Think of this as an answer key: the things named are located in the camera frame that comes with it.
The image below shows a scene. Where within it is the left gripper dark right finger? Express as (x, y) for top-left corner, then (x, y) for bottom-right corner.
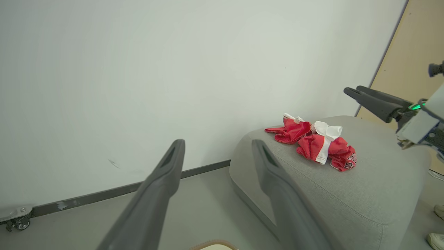
(251, 139), (330, 250)

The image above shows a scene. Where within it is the grey fabric sofa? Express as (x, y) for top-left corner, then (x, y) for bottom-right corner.
(229, 115), (433, 250)

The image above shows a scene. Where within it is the dark partition edge strip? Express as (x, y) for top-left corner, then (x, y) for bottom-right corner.
(354, 0), (411, 118)

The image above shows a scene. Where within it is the white shoe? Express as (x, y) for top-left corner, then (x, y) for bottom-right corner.
(427, 232), (444, 250)

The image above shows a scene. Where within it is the black baseboard strip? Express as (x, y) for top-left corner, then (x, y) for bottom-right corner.
(31, 159), (231, 218)

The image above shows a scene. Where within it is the black caster wheel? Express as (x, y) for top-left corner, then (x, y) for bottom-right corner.
(5, 215), (32, 233)

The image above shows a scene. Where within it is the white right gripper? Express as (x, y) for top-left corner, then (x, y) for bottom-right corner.
(343, 83), (444, 162)

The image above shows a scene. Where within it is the red shorts white trim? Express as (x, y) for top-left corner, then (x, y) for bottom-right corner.
(264, 113), (315, 145)

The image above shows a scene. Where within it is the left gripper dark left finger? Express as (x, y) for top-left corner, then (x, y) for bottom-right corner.
(97, 139), (186, 250)

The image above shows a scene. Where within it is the red printed jersey white band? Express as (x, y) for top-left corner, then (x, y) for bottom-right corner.
(296, 120), (358, 173)

